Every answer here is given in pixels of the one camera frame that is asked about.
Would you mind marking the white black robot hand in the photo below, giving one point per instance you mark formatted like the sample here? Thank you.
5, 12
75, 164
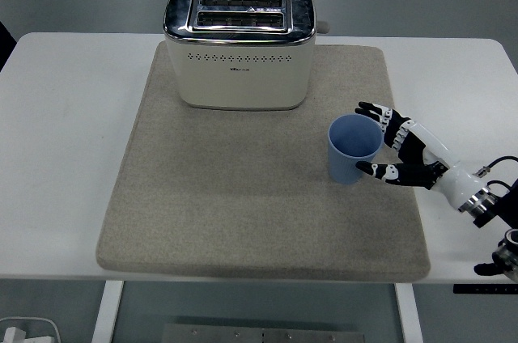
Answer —
455, 179

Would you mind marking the blue plastic cup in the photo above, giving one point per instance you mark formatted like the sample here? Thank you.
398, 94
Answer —
344, 167

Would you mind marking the black table control panel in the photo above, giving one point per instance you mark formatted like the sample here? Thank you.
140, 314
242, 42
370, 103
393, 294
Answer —
485, 289

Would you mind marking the white table leg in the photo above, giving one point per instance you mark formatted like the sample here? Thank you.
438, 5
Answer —
107, 310
408, 314

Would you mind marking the beige felt table mat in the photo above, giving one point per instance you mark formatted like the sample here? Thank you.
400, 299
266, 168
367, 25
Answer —
226, 205

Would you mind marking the cream and chrome toaster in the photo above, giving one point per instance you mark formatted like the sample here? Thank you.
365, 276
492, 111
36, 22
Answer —
243, 84

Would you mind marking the grey metal plate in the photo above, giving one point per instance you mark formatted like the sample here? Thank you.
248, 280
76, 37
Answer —
263, 335

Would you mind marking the person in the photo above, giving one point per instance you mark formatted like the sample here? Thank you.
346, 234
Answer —
5, 47

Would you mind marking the white block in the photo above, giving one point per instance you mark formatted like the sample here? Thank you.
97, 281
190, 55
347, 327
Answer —
12, 335

